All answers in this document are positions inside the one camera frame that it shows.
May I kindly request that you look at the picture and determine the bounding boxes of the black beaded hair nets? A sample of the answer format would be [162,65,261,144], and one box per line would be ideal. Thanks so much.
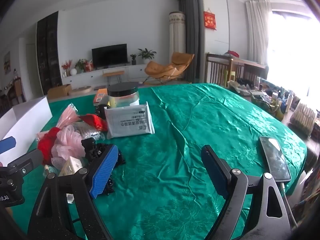
[81,138,126,195]

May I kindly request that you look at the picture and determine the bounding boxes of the red yarn ball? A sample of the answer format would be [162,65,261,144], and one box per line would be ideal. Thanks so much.
[37,127,61,165]

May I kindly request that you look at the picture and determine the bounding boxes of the pink mesh bath sponge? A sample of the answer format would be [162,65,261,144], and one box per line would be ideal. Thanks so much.
[51,125,85,170]

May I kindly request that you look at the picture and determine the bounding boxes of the red snack bag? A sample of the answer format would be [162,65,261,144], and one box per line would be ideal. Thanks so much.
[79,114,108,132]

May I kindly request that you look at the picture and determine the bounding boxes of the white wet wipes pack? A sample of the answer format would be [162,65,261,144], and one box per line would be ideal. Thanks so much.
[105,102,155,139]

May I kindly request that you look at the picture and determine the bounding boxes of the pink plastic bag pack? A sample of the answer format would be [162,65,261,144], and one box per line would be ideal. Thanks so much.
[36,103,80,142]

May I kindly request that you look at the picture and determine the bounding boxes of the tan tissue pack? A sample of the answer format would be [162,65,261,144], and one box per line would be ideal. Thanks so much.
[59,157,83,177]

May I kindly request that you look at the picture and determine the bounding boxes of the black garbage bag roll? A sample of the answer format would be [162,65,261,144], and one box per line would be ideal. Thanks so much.
[95,104,110,120]

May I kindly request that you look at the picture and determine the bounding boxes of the white cardboard box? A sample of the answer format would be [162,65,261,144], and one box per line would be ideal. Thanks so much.
[1,97,52,166]

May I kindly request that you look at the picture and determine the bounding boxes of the black smartphone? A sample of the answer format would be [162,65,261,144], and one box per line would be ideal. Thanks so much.
[259,137,291,183]

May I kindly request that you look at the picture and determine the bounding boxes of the brown cardboard box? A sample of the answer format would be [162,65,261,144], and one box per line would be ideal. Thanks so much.
[47,84,72,100]

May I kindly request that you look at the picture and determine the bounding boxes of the orange book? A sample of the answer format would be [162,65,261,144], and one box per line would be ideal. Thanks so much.
[93,88,107,106]

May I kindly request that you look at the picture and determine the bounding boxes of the clear jar black lid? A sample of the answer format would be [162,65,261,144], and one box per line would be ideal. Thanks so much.
[107,82,139,108]

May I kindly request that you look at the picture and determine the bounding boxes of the red flower vase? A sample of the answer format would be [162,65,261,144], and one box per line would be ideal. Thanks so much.
[61,60,72,77]

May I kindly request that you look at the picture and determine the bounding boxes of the wooden bench stool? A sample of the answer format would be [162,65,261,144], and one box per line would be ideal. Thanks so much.
[103,70,125,86]

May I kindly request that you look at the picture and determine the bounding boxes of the wooden railing bench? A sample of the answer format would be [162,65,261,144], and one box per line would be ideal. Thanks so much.
[204,53,269,87]

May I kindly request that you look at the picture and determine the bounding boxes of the white tv cabinet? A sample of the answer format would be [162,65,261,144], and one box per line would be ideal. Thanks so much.
[62,64,148,88]

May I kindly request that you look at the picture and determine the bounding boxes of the black display cabinet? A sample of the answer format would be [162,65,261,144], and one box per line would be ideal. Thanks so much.
[36,11,62,95]

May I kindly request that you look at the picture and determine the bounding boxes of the orange lounge chair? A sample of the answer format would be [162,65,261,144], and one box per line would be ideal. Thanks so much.
[144,52,194,83]

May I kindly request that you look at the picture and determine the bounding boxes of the small potted plant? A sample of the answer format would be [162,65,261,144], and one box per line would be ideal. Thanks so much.
[130,54,137,66]

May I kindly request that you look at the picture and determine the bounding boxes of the black television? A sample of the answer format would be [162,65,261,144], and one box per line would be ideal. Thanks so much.
[92,44,128,68]

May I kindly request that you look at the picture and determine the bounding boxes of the potted green plant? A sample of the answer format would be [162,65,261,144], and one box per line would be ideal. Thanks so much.
[138,48,157,64]

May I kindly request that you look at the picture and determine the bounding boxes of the white standing air conditioner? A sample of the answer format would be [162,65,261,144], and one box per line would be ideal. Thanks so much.
[169,11,186,58]

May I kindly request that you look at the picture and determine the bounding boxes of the white sheer curtain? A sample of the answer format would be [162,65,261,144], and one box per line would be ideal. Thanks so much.
[245,0,272,65]

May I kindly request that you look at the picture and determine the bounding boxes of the grey curtain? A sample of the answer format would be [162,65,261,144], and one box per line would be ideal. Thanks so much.
[178,0,204,83]

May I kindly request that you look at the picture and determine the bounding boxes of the red wall hanging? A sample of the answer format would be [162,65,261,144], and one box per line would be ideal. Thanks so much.
[203,11,216,30]

